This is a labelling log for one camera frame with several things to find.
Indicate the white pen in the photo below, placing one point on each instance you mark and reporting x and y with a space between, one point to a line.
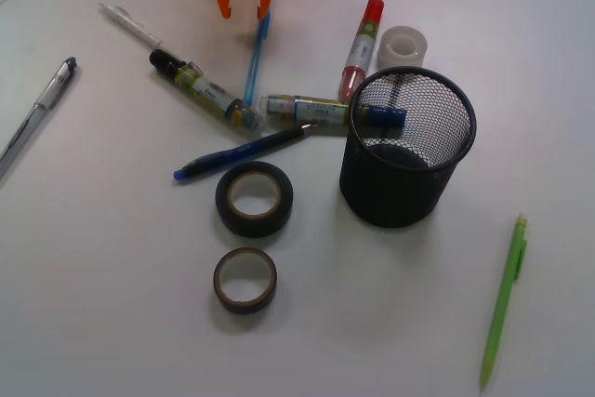
123 19

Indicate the green mechanical pencil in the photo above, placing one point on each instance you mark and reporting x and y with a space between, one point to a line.
510 275

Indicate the small black tape roll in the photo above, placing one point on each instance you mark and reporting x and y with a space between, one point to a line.
245 280

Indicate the large black tape roll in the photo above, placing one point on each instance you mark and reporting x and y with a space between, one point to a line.
255 225

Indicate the blue whiteboard marker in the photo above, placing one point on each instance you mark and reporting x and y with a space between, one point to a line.
309 110

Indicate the silver black-capped pen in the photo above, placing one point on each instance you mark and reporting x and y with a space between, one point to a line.
44 103

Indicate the clear tape roll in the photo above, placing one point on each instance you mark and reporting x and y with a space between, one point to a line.
401 46

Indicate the red whiteboard marker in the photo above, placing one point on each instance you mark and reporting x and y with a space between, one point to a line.
361 51

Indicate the dark blue retractable pen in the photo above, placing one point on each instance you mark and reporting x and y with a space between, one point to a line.
213 161

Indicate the black mesh pen holder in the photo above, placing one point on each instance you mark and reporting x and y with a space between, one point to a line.
408 129

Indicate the black whiteboard marker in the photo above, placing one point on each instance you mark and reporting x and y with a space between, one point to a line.
190 79

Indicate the light blue pen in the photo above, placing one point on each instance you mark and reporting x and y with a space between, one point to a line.
252 75

